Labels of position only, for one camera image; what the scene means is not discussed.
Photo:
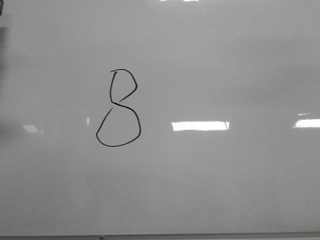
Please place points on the white whiteboard with metal frame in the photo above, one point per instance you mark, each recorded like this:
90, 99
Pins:
159, 116

